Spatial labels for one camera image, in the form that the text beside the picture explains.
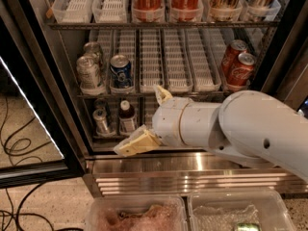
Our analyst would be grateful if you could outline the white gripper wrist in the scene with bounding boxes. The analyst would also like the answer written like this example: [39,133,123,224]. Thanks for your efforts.
[114,85,193,157]

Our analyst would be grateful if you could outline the silver redbull can front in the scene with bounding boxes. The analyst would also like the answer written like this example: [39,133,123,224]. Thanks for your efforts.
[92,109,111,135]

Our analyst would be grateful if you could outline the silver redbull can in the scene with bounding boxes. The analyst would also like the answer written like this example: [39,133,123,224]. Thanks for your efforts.
[93,98,111,116]
[92,109,111,135]

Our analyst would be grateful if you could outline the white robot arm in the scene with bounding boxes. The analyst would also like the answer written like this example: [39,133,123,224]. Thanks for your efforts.
[115,86,308,181]

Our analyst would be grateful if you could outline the silver redbull can rear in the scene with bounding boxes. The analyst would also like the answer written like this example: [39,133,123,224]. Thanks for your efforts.
[93,98,111,116]

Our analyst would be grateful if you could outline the blue pepsi can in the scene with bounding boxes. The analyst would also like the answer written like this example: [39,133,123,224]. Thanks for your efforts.
[110,54,132,89]

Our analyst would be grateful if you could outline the steel fridge base grille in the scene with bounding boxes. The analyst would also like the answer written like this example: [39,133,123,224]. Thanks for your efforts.
[84,152,308,197]

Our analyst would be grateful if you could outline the white can front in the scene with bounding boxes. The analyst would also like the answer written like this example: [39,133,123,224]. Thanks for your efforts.
[77,56,102,90]

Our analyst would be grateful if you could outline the white can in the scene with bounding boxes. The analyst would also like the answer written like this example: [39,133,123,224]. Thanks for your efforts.
[83,41,103,67]
[77,56,102,90]

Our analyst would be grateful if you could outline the white can rear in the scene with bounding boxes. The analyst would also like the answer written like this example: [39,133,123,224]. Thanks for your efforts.
[83,41,103,67]

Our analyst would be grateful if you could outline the red coke can front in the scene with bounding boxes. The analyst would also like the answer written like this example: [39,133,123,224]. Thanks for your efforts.
[226,52,255,86]

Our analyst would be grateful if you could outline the red coke can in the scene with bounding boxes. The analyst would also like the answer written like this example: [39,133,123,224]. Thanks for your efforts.
[226,52,255,86]
[220,39,247,75]

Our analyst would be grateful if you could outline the red coke can rear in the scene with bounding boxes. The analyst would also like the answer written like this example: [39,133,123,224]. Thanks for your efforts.
[220,39,247,75]

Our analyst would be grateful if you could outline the open fridge glass door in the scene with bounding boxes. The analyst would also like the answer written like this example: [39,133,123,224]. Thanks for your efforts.
[0,0,86,188]

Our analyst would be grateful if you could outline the green can in bin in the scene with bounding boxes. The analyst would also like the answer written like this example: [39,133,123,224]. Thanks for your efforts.
[234,222,261,231]

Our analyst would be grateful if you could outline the brown bottle white cap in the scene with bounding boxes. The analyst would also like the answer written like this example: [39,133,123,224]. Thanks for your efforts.
[119,100,137,133]

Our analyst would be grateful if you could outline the left clear plastic bin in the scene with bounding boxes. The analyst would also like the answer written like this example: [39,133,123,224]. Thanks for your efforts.
[85,195,188,231]

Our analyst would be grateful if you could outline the clear plastic bin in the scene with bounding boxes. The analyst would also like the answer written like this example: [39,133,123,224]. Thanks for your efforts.
[187,189,296,231]
[85,195,188,231]

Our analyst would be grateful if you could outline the right clear plastic bin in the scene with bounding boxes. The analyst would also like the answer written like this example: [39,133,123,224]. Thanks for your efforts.
[187,189,296,231]

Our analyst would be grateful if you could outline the black floor cable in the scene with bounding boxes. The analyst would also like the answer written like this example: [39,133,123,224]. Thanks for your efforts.
[0,181,85,231]

